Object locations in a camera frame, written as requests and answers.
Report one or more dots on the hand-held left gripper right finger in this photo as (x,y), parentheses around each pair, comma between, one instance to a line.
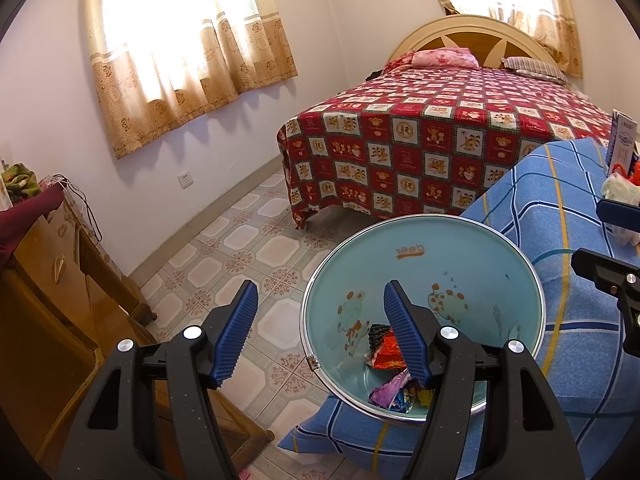
(405,332)

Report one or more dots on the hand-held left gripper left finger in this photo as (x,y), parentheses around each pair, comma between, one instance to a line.
(235,332)

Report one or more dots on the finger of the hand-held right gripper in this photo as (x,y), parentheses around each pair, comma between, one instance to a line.
(607,272)
(622,215)

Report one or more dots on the clear plastic bag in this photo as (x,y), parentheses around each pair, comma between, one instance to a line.
(617,190)

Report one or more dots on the black foam net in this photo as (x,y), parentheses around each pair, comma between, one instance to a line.
(379,336)

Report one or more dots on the red net bag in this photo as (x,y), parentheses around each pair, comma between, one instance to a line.
(635,172)

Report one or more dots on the light blue cartoon bin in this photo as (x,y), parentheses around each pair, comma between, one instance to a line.
(425,270)

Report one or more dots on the blue plaid blanket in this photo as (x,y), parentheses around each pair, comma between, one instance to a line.
(575,185)

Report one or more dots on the white milk carton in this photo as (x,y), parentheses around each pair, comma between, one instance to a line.
(622,135)

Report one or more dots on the striped pillow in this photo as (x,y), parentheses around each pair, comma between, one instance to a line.
(535,67)

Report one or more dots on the wooden cabinet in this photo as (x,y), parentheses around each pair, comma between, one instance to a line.
(60,320)

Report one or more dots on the narrow beige patterned curtain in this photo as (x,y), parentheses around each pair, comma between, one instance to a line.
(565,20)

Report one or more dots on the bed with red checkered bedspread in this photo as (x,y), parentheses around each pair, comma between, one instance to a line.
(425,125)

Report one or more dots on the cream wooden headboard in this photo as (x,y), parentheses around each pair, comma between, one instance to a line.
(480,35)

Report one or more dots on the pink floral pillow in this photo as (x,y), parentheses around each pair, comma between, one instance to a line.
(445,57)

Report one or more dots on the dark red cloth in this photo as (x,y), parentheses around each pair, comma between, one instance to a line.
(20,225)

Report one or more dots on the green patterned cloth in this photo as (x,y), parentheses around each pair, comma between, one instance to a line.
(20,180)

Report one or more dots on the wide beige patterned curtain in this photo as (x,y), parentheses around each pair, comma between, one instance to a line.
(200,70)

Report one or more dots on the white wall socket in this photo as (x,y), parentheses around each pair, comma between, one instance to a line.
(185,180)

